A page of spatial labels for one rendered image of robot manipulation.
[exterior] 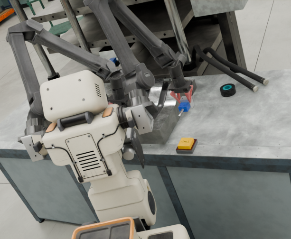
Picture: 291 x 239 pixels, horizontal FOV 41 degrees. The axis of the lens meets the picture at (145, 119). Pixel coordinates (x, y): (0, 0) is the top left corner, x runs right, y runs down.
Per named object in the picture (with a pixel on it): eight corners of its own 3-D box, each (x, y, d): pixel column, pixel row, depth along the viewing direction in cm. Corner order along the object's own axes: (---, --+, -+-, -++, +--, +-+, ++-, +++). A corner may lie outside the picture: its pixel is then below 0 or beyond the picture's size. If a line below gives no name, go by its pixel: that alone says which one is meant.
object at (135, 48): (138, 69, 269) (130, 47, 260) (107, 73, 283) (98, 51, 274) (164, 37, 304) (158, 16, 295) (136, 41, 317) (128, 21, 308)
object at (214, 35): (199, 79, 242) (196, 71, 239) (47, 90, 309) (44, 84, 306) (231, 22, 300) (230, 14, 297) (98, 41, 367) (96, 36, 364)
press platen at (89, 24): (178, 36, 241) (176, 29, 238) (49, 54, 297) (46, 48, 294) (211, -9, 292) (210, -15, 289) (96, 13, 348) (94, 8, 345)
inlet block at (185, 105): (185, 121, 176) (182, 111, 174) (175, 121, 179) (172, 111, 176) (194, 105, 185) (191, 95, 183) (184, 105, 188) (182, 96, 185)
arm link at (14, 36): (0, 33, 168) (3, 19, 160) (31, 31, 176) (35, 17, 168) (30, 125, 158) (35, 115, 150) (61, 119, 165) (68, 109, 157)
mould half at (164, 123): (164, 144, 186) (156, 122, 179) (120, 143, 199) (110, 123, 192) (196, 87, 220) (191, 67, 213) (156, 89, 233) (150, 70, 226)
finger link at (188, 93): (183, 98, 186) (178, 82, 182) (197, 97, 183) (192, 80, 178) (178, 106, 182) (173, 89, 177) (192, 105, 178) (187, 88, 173)
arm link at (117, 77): (106, 76, 178) (114, 78, 174) (117, 70, 182) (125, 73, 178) (108, 89, 181) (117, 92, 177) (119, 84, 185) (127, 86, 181)
